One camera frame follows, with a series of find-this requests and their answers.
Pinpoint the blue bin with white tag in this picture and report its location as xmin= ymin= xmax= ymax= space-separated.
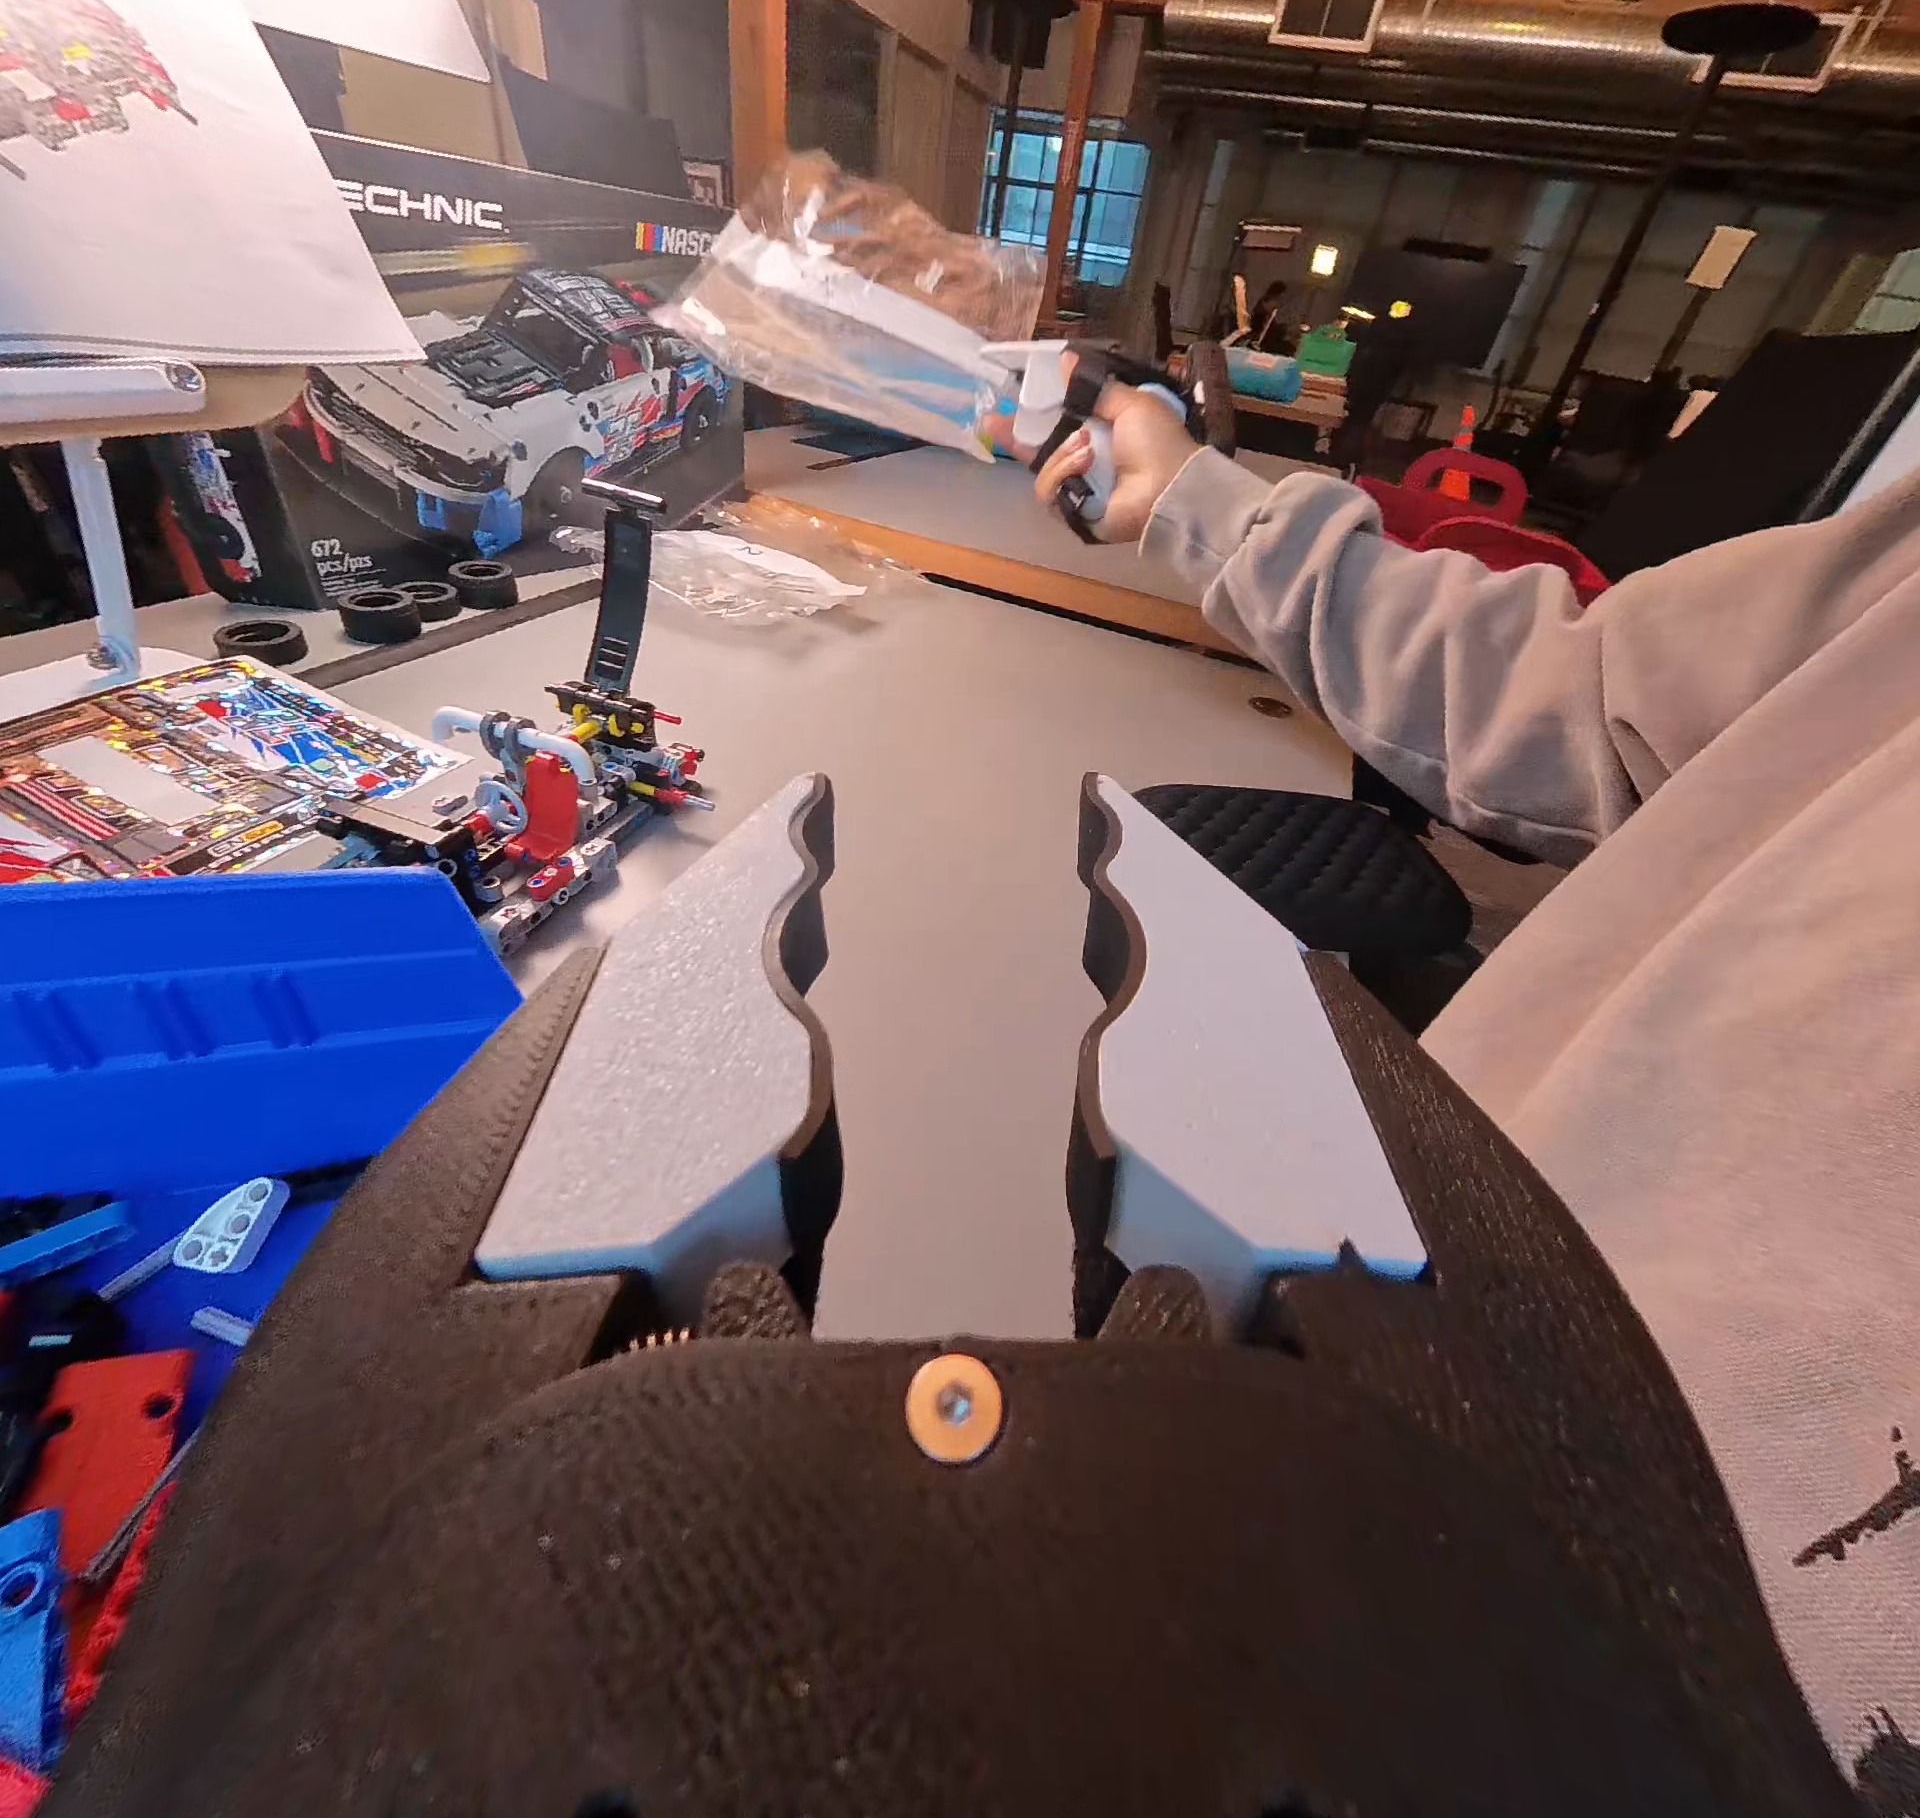
xmin=0 ymin=861 xmax=527 ymax=1818

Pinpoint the lego instruction booklet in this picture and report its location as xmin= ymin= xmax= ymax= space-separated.
xmin=0 ymin=0 xmax=433 ymax=367

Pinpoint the holographic sticker sheet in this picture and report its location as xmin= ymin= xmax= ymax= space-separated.
xmin=0 ymin=651 xmax=475 ymax=885

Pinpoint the person's right hand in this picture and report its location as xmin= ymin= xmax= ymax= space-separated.
xmin=1026 ymin=387 xmax=1213 ymax=540

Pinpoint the distant wooden table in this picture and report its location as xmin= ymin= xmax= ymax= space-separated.
xmin=1226 ymin=343 xmax=1355 ymax=463

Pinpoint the red and black bag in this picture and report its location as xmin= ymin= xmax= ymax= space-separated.
xmin=1355 ymin=444 xmax=1616 ymax=609

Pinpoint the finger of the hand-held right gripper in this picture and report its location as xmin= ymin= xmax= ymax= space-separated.
xmin=812 ymin=343 xmax=1010 ymax=456
xmin=746 ymin=255 xmax=1025 ymax=383

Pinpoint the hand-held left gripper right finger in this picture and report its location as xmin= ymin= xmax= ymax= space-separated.
xmin=1073 ymin=772 xmax=1428 ymax=1341

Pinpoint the white labelled clear plastic bag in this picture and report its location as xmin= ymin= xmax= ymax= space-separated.
xmin=543 ymin=522 xmax=875 ymax=630

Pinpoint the red lego seat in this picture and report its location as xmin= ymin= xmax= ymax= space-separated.
xmin=514 ymin=752 xmax=590 ymax=864

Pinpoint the lego car chassis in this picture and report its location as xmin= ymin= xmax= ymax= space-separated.
xmin=312 ymin=675 xmax=716 ymax=959

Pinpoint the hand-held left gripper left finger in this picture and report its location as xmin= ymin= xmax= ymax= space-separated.
xmin=471 ymin=772 xmax=841 ymax=1288

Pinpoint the black padded chair armrest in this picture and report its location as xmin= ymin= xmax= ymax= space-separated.
xmin=1127 ymin=778 xmax=1474 ymax=969

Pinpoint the black disc stand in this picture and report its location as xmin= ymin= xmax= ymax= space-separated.
xmin=1541 ymin=0 xmax=1826 ymax=443
xmin=965 ymin=0 xmax=1085 ymax=338

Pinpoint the pile of loose lego parts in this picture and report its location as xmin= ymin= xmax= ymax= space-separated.
xmin=0 ymin=1170 xmax=305 ymax=1807

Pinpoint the black lego set box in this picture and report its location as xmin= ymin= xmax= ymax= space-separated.
xmin=146 ymin=127 xmax=755 ymax=615

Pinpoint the clear bag of lego parts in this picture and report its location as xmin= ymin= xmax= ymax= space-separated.
xmin=649 ymin=147 xmax=1053 ymax=463

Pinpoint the metal rod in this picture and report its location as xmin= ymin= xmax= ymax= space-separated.
xmin=57 ymin=434 xmax=146 ymax=675

